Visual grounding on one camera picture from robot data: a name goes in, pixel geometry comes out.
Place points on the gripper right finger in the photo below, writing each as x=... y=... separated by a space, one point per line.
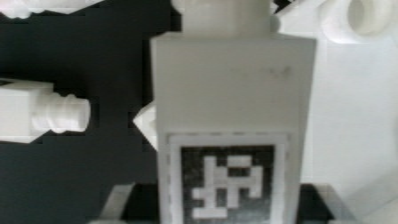
x=321 y=209

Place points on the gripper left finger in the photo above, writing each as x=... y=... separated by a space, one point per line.
x=129 y=206

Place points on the white leg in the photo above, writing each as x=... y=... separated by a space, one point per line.
x=37 y=111
x=231 y=80
x=19 y=8

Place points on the white square tabletop part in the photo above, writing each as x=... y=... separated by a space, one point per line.
x=350 y=144

